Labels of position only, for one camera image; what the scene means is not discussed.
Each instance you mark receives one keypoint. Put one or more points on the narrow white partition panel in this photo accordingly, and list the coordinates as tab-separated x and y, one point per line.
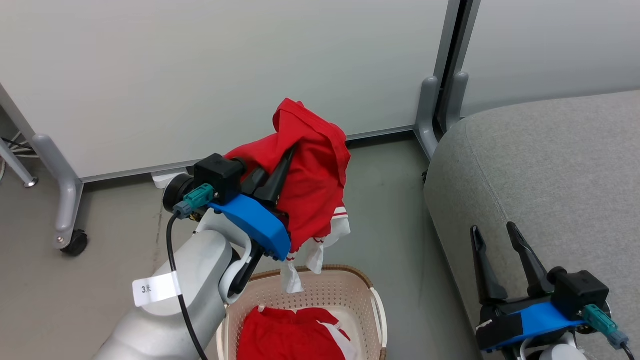
550	45

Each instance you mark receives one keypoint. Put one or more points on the cream perforated laundry basket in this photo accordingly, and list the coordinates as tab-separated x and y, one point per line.
350	295

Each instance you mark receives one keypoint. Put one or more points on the wide white partition panel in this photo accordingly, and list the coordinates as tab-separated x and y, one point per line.
200	65

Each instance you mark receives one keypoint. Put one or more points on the white power strip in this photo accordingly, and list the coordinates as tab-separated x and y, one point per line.
167	177

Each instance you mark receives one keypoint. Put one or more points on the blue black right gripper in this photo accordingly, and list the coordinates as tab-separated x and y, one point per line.
535	320

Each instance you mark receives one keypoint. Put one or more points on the black caster wheel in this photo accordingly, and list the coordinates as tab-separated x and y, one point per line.
75	243

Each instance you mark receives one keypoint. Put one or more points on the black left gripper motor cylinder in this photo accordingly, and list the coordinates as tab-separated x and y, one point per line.
176	192

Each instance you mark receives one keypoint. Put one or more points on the red shorts with white stripe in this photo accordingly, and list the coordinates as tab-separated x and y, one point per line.
285	335

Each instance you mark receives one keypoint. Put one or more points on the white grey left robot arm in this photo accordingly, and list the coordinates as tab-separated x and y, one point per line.
200	272

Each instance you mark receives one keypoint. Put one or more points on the grey curved partition foot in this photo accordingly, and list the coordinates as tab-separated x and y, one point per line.
457	95
427	115

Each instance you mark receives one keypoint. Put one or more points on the grey metal table leg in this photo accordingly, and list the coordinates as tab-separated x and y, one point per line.
17	165

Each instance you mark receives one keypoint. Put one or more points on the red white sports jersey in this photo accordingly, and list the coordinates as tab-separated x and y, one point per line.
315	180

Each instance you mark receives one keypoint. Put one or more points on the grey partition foot with caster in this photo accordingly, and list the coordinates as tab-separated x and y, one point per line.
62	190

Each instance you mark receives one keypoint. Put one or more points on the grey fabric sofa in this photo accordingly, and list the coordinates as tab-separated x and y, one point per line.
555	175

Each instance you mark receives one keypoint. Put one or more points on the white paper label on arm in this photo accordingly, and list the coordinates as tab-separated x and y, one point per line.
155	289

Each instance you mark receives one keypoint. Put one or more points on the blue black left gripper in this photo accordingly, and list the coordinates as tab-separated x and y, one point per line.
255	222

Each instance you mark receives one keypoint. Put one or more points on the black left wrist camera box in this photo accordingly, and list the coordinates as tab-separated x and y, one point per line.
217	175

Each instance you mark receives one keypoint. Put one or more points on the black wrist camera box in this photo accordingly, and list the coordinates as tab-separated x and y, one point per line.
217	175
580	292

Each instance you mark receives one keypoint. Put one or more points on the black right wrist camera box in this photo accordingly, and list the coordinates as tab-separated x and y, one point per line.
580	292

